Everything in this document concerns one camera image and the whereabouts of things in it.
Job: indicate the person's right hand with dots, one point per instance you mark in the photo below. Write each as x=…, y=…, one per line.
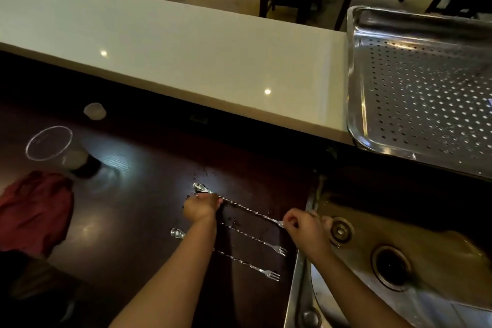
x=309, y=233

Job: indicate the person's left hand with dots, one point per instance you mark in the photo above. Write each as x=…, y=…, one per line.
x=200, y=209

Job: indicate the small sink drain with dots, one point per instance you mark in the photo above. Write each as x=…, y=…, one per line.
x=340, y=231

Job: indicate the twisted steel bar spoon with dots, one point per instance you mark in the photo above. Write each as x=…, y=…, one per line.
x=246, y=264
x=261, y=241
x=250, y=211

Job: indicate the small white cup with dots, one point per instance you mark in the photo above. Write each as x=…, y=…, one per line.
x=95, y=111

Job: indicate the person's right fingers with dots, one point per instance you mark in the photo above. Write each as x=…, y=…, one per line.
x=293, y=218

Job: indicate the large sink drain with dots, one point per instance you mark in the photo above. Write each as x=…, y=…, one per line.
x=392, y=267

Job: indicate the clear plastic cup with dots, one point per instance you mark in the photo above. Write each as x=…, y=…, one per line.
x=53, y=149

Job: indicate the red cloth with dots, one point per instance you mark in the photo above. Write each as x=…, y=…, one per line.
x=34, y=210

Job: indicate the person's left fingers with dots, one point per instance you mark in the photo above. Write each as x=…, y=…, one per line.
x=210, y=201

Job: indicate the person's right forearm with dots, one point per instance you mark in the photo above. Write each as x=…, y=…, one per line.
x=346, y=293

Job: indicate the perforated steel tray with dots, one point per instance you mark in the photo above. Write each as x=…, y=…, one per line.
x=422, y=89

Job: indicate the stainless steel sink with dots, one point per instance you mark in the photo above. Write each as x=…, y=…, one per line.
x=442, y=262

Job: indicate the person's left forearm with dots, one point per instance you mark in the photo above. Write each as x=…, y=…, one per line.
x=169, y=281

